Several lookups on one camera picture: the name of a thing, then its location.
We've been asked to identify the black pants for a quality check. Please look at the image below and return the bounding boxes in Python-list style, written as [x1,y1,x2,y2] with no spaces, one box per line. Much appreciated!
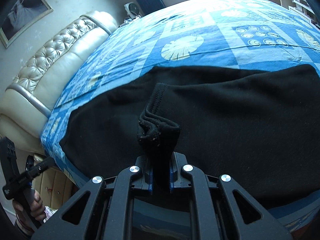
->
[60,64,319,208]

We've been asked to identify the beige bedside cabinet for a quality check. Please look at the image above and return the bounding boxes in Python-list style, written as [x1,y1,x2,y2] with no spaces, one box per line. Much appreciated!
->
[32,164,78,210]

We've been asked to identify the cream tufted leather headboard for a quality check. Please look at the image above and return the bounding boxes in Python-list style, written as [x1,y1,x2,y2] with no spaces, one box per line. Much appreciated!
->
[1,11,118,154]

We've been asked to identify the blue patterned bedspread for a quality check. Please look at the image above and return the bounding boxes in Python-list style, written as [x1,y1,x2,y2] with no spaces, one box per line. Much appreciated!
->
[41,0,319,232]

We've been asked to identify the white desk fan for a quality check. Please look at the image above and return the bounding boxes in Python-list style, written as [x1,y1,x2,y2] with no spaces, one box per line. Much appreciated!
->
[124,2,142,20]

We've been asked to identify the framed wedding photo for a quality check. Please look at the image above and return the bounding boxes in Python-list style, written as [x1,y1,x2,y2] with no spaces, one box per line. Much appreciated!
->
[1,0,53,49]

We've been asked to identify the white tv shelf unit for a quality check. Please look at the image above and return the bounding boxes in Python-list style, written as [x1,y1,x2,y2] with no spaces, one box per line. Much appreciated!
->
[289,0,319,29]

